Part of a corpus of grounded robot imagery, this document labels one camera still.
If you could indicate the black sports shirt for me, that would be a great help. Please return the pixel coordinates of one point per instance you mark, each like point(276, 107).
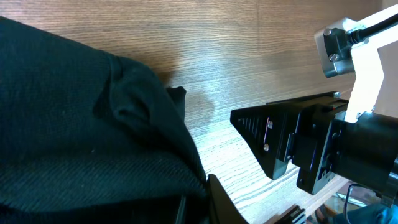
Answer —
point(91, 137)

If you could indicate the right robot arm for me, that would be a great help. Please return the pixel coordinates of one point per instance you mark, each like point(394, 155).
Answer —
point(363, 146)

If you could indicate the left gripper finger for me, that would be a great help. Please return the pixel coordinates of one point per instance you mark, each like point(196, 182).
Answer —
point(221, 208)

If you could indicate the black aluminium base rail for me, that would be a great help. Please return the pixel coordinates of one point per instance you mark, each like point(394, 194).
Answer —
point(294, 216)

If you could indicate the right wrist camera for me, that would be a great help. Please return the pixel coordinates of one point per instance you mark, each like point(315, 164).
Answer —
point(334, 47)

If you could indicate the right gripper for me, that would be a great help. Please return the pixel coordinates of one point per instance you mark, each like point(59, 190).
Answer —
point(296, 130)

